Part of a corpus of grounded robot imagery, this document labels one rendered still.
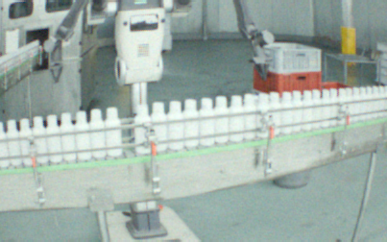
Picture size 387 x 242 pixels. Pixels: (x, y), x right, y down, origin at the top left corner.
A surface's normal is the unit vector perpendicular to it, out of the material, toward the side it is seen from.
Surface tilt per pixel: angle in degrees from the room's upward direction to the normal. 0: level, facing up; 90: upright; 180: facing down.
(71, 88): 92
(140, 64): 90
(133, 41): 90
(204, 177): 90
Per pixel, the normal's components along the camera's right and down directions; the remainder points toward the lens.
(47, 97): 0.07, 0.28
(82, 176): 0.38, 0.26
